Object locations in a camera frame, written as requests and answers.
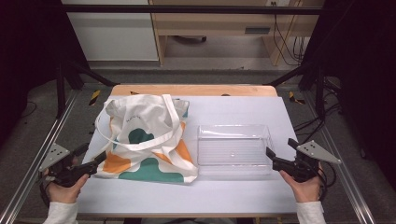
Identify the white patterned tote bag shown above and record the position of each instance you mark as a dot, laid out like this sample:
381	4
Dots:
146	124

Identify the white table mat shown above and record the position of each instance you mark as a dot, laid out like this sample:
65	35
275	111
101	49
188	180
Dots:
218	199

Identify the black horizontal frame bar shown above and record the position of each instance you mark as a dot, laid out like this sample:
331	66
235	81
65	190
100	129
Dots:
186	9

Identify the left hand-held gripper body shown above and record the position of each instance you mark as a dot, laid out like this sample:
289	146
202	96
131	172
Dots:
63	169

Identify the yellow black tape strip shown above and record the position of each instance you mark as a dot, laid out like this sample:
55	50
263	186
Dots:
94	97
294	98

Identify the person's left hand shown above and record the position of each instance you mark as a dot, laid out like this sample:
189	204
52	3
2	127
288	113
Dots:
63	194

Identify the aluminium rail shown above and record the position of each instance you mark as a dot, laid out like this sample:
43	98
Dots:
37	155
348	180

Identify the person's right hand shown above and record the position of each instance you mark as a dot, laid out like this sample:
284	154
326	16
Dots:
306	191

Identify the clear plastic box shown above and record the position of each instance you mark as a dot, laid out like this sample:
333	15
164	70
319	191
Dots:
233	149

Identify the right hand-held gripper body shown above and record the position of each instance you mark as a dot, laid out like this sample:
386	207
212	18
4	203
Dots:
300	169

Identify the black curtain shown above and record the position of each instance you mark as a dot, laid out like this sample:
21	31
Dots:
364	62
28	46

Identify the wooden desk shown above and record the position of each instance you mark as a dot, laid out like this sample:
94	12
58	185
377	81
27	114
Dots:
214	23

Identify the white cabinet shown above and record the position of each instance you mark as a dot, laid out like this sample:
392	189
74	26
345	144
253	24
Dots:
115	34

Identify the black metal stand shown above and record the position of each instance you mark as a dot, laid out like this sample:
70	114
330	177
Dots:
60	90
320	93

